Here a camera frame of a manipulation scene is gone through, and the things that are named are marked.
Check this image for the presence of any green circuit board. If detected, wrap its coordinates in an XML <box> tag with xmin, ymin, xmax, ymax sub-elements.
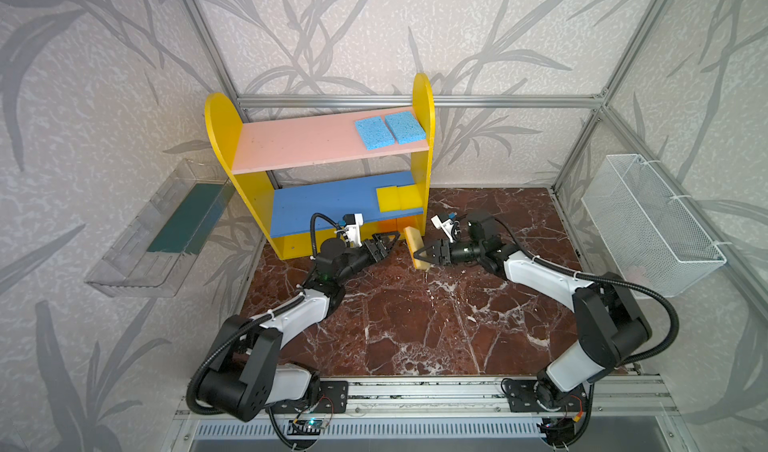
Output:
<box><xmin>289</xmin><ymin>416</ymin><xmax>332</xmax><ymax>436</ymax></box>

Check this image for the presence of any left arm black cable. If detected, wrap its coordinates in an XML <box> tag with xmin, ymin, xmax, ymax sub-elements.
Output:
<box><xmin>185</xmin><ymin>212</ymin><xmax>343</xmax><ymax>417</ymax></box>

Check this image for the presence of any white wire mesh basket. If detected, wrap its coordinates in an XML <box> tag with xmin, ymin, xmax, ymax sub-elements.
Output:
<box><xmin>582</xmin><ymin>154</ymin><xmax>727</xmax><ymax>298</ymax></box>

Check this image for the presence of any clear acrylic wall bin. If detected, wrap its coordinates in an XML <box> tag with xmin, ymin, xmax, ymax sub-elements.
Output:
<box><xmin>85</xmin><ymin>159</ymin><xmax>234</xmax><ymax>298</ymax></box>

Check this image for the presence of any yellow shelf with coloured boards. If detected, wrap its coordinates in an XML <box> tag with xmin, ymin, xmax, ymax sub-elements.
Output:
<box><xmin>204</xmin><ymin>73</ymin><xmax>436</xmax><ymax>260</ymax></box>

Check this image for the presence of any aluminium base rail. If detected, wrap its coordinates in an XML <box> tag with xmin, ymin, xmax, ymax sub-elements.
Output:
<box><xmin>173</xmin><ymin>375</ymin><xmax>667</xmax><ymax>420</ymax></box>

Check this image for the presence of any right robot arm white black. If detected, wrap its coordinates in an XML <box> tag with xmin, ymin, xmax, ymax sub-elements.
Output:
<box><xmin>406</xmin><ymin>211</ymin><xmax>680</xmax><ymax>411</ymax></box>

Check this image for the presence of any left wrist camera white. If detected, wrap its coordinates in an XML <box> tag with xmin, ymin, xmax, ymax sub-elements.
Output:
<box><xmin>336</xmin><ymin>213</ymin><xmax>364</xmax><ymax>248</ymax></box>

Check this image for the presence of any blue sponge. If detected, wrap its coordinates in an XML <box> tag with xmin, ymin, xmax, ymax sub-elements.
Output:
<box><xmin>384</xmin><ymin>111</ymin><xmax>427</xmax><ymax>145</ymax></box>
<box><xmin>354</xmin><ymin>117</ymin><xmax>395</xmax><ymax>151</ymax></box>

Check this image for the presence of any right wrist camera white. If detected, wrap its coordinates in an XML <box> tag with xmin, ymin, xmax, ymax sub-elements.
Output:
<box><xmin>431</xmin><ymin>212</ymin><xmax>460</xmax><ymax>243</ymax></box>

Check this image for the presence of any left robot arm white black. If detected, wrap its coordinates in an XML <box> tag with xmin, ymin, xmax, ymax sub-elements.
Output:
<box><xmin>185</xmin><ymin>232</ymin><xmax>400</xmax><ymax>422</ymax></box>

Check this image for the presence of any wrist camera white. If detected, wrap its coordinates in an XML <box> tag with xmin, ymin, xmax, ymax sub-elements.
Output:
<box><xmin>336</xmin><ymin>213</ymin><xmax>364</xmax><ymax>248</ymax></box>
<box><xmin>431</xmin><ymin>212</ymin><xmax>460</xmax><ymax>243</ymax></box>

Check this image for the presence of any pale yellow sponge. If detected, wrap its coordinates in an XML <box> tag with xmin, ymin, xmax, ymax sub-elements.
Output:
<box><xmin>403</xmin><ymin>226</ymin><xmax>431</xmax><ymax>271</ymax></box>

